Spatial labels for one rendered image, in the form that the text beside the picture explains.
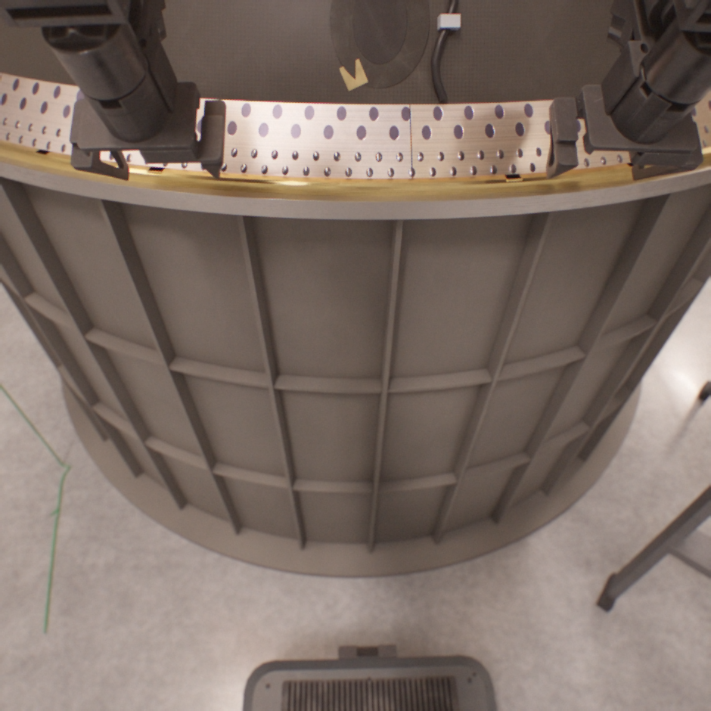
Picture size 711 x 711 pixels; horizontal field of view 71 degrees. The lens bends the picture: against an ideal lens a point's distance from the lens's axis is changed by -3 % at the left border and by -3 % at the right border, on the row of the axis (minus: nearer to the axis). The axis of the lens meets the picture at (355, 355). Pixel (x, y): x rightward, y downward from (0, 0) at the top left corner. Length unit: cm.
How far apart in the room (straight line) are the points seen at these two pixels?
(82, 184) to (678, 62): 62
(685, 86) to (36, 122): 71
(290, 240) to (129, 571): 120
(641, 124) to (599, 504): 142
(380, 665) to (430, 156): 100
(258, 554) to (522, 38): 135
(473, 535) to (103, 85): 143
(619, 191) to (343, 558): 118
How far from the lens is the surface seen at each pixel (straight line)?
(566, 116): 56
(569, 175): 68
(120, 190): 70
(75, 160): 56
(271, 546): 157
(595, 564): 172
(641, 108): 52
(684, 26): 46
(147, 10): 52
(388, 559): 155
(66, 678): 166
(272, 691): 124
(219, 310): 83
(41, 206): 92
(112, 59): 44
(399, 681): 124
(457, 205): 62
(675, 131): 57
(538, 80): 71
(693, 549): 150
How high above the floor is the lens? 148
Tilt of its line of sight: 49 degrees down
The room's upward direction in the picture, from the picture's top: 1 degrees clockwise
